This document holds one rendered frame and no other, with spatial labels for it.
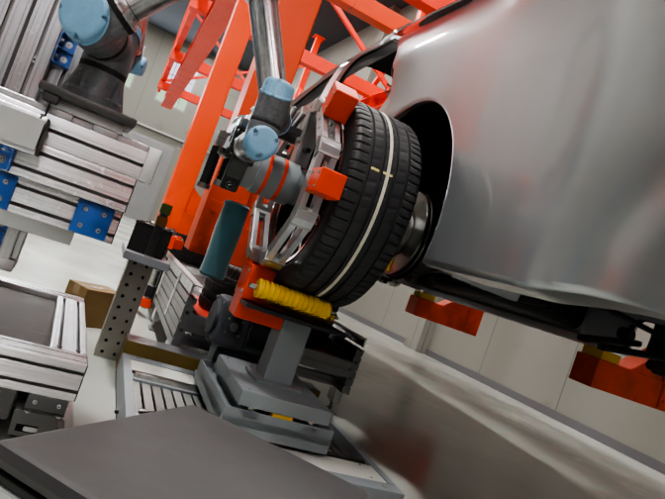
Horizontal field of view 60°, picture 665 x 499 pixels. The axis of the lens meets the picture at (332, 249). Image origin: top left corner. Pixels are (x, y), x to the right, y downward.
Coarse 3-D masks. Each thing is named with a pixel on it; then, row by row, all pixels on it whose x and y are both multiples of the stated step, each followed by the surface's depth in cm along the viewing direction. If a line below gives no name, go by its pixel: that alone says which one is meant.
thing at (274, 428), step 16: (208, 368) 208; (208, 384) 188; (224, 384) 190; (208, 400) 182; (224, 400) 168; (224, 416) 164; (240, 416) 166; (256, 416) 167; (272, 416) 169; (256, 432) 168; (272, 432) 170; (288, 432) 171; (304, 432) 173; (320, 432) 175; (304, 448) 174; (320, 448) 176
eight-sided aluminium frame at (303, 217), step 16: (304, 112) 187; (320, 112) 170; (320, 128) 165; (336, 128) 167; (320, 144) 159; (336, 144) 162; (320, 160) 159; (336, 160) 161; (304, 192) 158; (256, 208) 204; (304, 208) 158; (256, 224) 199; (288, 224) 161; (304, 224) 160; (256, 256) 180; (272, 256) 169; (288, 256) 170
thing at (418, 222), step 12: (420, 192) 203; (420, 204) 200; (420, 216) 197; (432, 216) 195; (408, 228) 199; (420, 228) 195; (408, 240) 199; (420, 240) 192; (396, 252) 204; (408, 252) 196; (420, 252) 193; (396, 264) 201; (408, 264) 197
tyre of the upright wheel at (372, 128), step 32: (352, 128) 165; (384, 128) 170; (352, 160) 158; (384, 160) 162; (416, 160) 168; (352, 192) 157; (416, 192) 165; (320, 224) 163; (352, 224) 159; (384, 224) 161; (320, 256) 162; (384, 256) 165; (320, 288) 173; (352, 288) 173
